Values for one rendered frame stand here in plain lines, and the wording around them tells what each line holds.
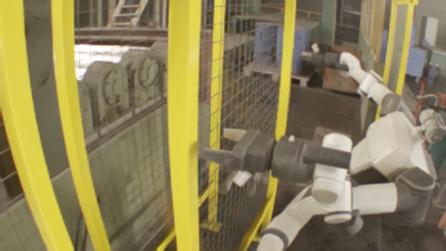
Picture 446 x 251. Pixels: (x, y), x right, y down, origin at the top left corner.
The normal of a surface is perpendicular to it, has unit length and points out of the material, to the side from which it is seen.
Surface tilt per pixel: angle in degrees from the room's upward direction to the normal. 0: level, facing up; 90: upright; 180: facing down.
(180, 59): 90
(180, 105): 90
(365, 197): 39
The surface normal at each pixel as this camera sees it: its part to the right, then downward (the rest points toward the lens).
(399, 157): -0.68, -0.04
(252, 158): -0.39, 0.37
